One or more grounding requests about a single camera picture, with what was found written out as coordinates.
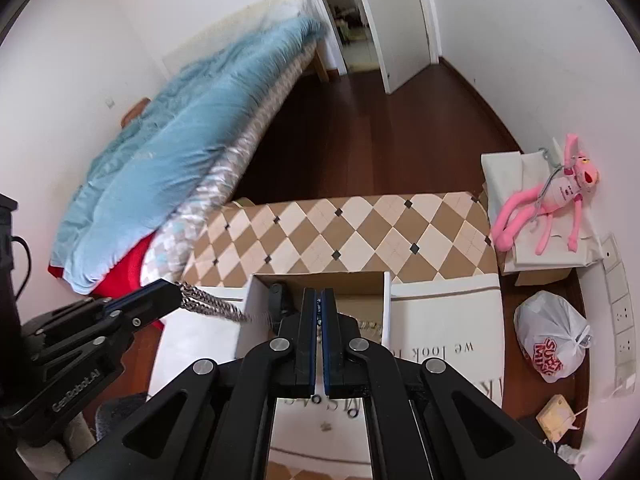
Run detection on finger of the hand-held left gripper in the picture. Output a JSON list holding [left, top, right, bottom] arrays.
[[22, 281, 184, 343], [35, 294, 184, 397]]

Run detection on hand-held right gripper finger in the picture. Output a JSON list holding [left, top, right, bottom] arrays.
[[322, 288, 582, 480], [60, 288, 317, 480]]

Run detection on white jewelry box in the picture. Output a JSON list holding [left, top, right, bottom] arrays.
[[234, 271, 392, 361]]

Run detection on silver chain necklace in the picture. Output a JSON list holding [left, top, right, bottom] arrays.
[[176, 281, 275, 327]]

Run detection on red cloth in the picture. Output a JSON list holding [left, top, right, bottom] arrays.
[[49, 234, 167, 332]]

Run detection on white plain box lid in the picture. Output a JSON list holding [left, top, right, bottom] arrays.
[[148, 284, 252, 397]]

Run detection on black clip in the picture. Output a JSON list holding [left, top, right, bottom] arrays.
[[267, 282, 302, 333]]

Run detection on grey fuzzy cushion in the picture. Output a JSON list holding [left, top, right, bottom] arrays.
[[94, 394, 152, 442]]

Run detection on white printed flat box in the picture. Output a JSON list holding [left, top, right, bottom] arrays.
[[269, 394, 375, 467]]

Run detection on checkered patterned table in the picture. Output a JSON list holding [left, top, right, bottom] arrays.
[[181, 191, 498, 288]]

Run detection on white printed box lid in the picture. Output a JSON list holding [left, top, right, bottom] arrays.
[[389, 273, 504, 407]]

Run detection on light blue blanket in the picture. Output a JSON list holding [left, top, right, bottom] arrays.
[[48, 16, 331, 296]]

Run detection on white plastic bag red print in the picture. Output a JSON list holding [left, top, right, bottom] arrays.
[[513, 290, 593, 385]]

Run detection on small beige box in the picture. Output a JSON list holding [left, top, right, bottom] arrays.
[[536, 395, 577, 442]]

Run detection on white cardboard box stack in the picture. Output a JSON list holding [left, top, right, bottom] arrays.
[[480, 149, 603, 275]]

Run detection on pink plush toy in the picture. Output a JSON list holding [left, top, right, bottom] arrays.
[[490, 133, 601, 256]]

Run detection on white door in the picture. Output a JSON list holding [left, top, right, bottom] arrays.
[[356, 0, 442, 94]]

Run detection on black cable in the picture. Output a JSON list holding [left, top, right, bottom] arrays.
[[9, 234, 32, 303]]

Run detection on wire clothes hanger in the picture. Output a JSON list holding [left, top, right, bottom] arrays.
[[530, 146, 576, 221]]

